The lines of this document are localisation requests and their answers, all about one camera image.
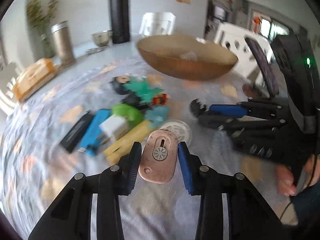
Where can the copper oval opener plate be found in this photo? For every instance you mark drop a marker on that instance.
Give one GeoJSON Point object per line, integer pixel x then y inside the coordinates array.
{"type": "Point", "coordinates": [159, 157]}

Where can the light blue translucent toy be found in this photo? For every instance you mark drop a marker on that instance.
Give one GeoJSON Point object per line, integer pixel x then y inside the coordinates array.
{"type": "Point", "coordinates": [156, 116]}

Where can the patterned blue tablecloth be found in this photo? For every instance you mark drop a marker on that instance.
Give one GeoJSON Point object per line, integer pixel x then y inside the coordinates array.
{"type": "Point", "coordinates": [147, 108]}

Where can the window with dark frame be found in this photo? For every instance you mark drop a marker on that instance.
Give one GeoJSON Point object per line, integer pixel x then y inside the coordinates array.
{"type": "Point", "coordinates": [267, 27]}

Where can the black tall thermos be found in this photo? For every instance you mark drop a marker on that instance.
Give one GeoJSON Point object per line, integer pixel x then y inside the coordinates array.
{"type": "Point", "coordinates": [119, 13]}

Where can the white chair far middle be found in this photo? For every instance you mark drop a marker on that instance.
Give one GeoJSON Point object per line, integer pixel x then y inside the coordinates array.
{"type": "Point", "coordinates": [157, 23]}

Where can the teal translucent plant toy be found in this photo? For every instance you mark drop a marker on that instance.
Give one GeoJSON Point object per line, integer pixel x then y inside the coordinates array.
{"type": "Point", "coordinates": [142, 89]}

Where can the gold thermos cup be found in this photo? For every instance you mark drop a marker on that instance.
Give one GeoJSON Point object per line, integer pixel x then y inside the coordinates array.
{"type": "Point", "coordinates": [62, 43]}

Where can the blue rectangular box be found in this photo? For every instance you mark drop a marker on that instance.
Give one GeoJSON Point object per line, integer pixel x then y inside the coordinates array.
{"type": "Point", "coordinates": [90, 142]}

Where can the white chair right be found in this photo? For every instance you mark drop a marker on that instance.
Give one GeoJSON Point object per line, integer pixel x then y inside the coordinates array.
{"type": "Point", "coordinates": [233, 37]}

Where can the white chair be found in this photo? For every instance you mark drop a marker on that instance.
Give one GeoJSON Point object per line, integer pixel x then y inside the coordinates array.
{"type": "Point", "coordinates": [233, 37]}
{"type": "Point", "coordinates": [9, 75]}
{"type": "Point", "coordinates": [157, 23]}

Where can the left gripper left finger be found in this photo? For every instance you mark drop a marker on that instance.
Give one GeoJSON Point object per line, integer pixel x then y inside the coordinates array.
{"type": "Point", "coordinates": [129, 165]}

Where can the black haired astronaut figure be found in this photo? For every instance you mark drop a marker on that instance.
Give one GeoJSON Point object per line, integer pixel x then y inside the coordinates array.
{"type": "Point", "coordinates": [118, 84]}

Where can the orange tissue pack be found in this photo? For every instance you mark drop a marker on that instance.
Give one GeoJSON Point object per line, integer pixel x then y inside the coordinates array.
{"type": "Point", "coordinates": [33, 78]}

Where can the dried flowers in vase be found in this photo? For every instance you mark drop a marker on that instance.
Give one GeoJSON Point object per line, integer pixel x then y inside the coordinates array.
{"type": "Point", "coordinates": [40, 21]}

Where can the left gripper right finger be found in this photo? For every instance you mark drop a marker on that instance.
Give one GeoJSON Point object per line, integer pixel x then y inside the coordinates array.
{"type": "Point", "coordinates": [190, 167]}

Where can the black rectangular box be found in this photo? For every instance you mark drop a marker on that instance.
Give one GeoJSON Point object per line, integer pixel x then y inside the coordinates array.
{"type": "Point", "coordinates": [76, 133]}

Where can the white charger plug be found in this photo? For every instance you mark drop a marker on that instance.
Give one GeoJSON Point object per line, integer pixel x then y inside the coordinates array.
{"type": "Point", "coordinates": [113, 129]}

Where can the amber ribbed glass bowl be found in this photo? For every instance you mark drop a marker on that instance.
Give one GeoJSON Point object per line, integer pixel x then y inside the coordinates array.
{"type": "Point", "coordinates": [185, 57]}

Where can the brown round coaster stand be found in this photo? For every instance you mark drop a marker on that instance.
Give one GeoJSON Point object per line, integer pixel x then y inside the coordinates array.
{"type": "Point", "coordinates": [251, 91]}

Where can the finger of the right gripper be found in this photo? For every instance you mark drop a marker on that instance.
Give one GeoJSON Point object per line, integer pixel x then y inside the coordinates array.
{"type": "Point", "coordinates": [224, 122]}
{"type": "Point", "coordinates": [257, 108]}

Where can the steel small bowl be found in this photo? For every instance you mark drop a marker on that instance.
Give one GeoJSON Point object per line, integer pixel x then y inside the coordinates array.
{"type": "Point", "coordinates": [101, 39]}

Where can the green frog toy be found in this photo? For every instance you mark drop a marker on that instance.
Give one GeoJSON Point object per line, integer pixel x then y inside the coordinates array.
{"type": "Point", "coordinates": [130, 113]}

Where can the glass ashtray dish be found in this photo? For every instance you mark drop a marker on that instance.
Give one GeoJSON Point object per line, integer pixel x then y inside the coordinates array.
{"type": "Point", "coordinates": [94, 50]}

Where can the yellow rectangular bar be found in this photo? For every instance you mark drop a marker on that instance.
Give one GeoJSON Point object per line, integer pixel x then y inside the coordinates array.
{"type": "Point", "coordinates": [123, 146]}

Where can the white round coaster disc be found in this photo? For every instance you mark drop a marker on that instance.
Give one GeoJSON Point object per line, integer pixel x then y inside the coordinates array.
{"type": "Point", "coordinates": [180, 129]}

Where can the white chair left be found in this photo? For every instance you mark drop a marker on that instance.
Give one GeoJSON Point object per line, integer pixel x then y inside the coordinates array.
{"type": "Point", "coordinates": [9, 75]}

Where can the red clothed doll figure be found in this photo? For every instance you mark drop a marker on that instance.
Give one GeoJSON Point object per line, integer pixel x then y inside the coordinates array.
{"type": "Point", "coordinates": [160, 99]}

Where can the person's right hand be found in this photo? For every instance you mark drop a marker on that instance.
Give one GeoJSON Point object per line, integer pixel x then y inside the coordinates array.
{"type": "Point", "coordinates": [285, 179]}

